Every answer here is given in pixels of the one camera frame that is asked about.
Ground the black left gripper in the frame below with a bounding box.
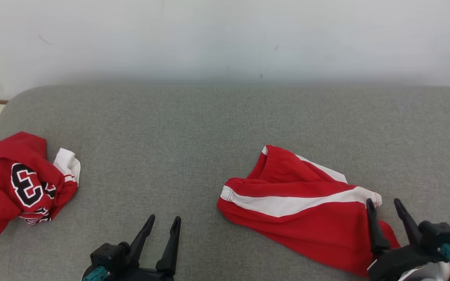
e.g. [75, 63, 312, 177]
[108, 214, 181, 281]

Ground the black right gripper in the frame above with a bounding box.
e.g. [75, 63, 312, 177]
[366, 198, 444, 281]

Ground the red shorts white side stripe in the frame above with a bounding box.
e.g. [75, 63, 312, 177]
[216, 145, 401, 277]

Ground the grey fabric sofa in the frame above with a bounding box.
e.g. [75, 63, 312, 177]
[0, 84, 450, 281]

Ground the teal left camera connector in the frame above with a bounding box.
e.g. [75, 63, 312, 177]
[82, 267, 110, 281]

